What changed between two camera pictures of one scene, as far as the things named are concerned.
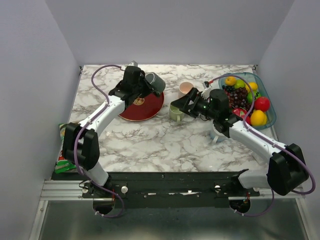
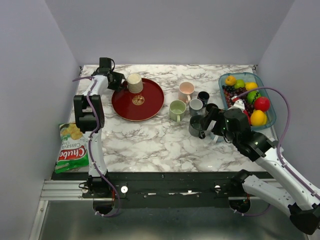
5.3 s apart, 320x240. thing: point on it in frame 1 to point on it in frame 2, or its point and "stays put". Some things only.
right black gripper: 182,103 to 217,114
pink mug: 184,87 stays put
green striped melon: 256,94 stays put
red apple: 262,103 stays put
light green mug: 175,114 stays put
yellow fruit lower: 258,118 stays put
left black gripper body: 140,90 to 116,78
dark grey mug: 157,82 to 195,125
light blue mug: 216,137 stays put
